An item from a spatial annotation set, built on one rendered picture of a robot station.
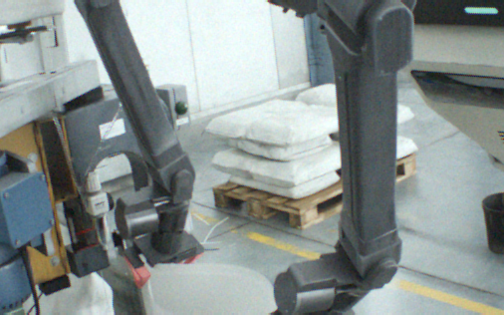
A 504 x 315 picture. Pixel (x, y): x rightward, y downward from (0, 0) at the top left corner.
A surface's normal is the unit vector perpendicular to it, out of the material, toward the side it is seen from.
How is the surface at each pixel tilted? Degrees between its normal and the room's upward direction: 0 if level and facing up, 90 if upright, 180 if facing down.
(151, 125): 102
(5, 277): 91
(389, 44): 119
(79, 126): 90
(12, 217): 90
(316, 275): 30
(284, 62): 90
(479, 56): 40
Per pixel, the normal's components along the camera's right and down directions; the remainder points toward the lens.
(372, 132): 0.33, 0.67
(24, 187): 0.90, 0.01
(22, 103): 0.98, -0.06
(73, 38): 0.65, 0.14
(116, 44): 0.53, 0.38
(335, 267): 0.31, -0.76
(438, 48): -0.57, -0.56
